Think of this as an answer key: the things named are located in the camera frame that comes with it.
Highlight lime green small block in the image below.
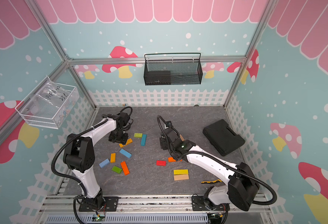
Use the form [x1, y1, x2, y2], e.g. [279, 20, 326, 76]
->
[134, 133, 143, 138]

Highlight black wire mesh basket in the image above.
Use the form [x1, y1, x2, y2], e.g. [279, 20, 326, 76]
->
[144, 53, 203, 85]

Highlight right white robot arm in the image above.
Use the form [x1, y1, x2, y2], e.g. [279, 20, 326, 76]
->
[157, 115, 278, 211]

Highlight yellow-orange long block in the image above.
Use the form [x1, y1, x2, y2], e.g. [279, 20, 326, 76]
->
[119, 138, 133, 148]

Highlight black box in basket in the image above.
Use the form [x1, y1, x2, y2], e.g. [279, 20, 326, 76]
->
[144, 71, 171, 85]

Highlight small orange-yellow block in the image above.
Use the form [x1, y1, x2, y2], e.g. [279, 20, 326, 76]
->
[110, 153, 116, 163]

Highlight red block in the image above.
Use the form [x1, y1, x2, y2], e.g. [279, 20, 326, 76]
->
[156, 160, 166, 166]

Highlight clear plastic wall bin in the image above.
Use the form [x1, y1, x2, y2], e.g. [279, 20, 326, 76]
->
[15, 77, 80, 129]

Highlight green circuit board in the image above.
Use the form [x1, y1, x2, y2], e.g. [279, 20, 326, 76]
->
[92, 215, 106, 222]

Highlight blue long block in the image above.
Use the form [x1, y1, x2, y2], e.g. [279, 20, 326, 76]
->
[120, 149, 132, 158]

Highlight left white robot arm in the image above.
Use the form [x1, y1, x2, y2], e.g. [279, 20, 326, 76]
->
[51, 106, 133, 211]

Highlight yellow black pliers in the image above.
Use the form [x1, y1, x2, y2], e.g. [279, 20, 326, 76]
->
[201, 179, 222, 184]

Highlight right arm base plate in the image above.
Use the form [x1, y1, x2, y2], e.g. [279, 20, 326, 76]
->
[191, 194, 228, 212]

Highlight black plastic tool case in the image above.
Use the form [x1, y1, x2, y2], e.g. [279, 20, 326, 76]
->
[203, 119, 245, 156]

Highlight light blue block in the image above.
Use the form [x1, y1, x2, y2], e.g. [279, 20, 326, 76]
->
[99, 159, 110, 169]

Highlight yellow-green flat block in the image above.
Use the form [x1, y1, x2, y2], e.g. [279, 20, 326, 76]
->
[173, 169, 189, 175]

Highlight teal long block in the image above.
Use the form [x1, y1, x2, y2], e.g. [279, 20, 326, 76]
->
[141, 134, 147, 146]

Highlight tan flat block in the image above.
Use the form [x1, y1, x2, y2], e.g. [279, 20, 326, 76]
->
[174, 174, 189, 181]

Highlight orange long block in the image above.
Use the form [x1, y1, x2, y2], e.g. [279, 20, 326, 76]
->
[120, 161, 130, 175]

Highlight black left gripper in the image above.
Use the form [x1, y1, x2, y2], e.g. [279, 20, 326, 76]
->
[108, 127, 129, 145]

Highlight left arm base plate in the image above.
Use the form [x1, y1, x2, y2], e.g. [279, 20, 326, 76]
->
[79, 197, 119, 212]

